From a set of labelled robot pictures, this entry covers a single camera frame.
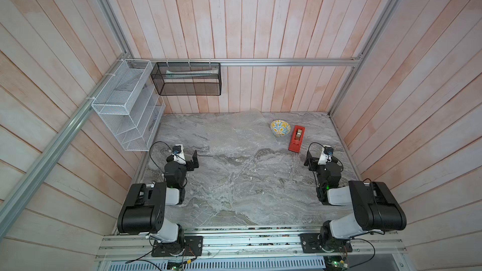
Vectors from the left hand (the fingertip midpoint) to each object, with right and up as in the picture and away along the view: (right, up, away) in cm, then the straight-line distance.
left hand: (187, 152), depth 92 cm
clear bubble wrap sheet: (+15, +9, +16) cm, 23 cm away
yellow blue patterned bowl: (+51, +13, +19) cm, 56 cm away
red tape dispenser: (+58, +7, +9) cm, 59 cm away
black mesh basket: (-3, +40, +11) cm, 42 cm away
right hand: (+65, +1, -1) cm, 65 cm away
